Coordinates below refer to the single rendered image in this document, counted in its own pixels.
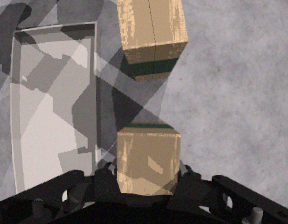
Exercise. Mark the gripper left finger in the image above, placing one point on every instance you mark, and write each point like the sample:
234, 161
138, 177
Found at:
45, 200

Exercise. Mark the tan coffee pack green band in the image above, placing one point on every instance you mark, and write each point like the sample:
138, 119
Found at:
148, 160
151, 26

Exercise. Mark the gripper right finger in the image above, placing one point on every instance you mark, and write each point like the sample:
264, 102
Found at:
241, 200

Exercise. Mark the white shallow tray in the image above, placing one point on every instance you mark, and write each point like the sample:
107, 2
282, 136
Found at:
45, 133

